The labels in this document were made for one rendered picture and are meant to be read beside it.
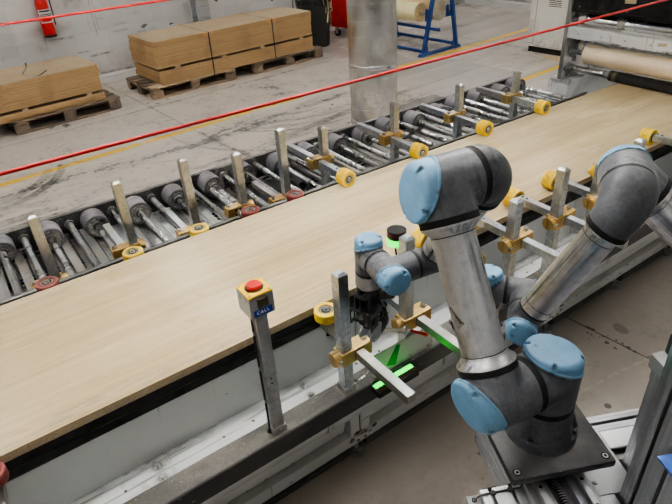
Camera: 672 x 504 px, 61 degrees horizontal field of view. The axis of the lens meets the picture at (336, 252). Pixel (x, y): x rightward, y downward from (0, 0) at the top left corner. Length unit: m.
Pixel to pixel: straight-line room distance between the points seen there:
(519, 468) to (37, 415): 1.24
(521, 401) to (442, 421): 1.60
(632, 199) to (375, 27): 4.54
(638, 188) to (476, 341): 0.46
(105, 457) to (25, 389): 0.30
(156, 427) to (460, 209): 1.18
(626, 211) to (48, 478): 1.58
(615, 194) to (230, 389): 1.24
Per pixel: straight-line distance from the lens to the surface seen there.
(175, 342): 1.84
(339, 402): 1.83
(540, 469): 1.29
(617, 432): 1.53
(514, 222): 2.06
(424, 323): 1.85
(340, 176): 2.58
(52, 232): 2.83
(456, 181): 1.04
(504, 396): 1.11
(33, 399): 1.83
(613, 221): 1.28
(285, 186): 2.71
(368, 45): 5.65
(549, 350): 1.19
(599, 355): 3.19
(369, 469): 2.54
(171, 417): 1.84
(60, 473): 1.83
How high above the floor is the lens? 2.04
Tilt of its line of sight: 32 degrees down
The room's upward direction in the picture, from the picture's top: 4 degrees counter-clockwise
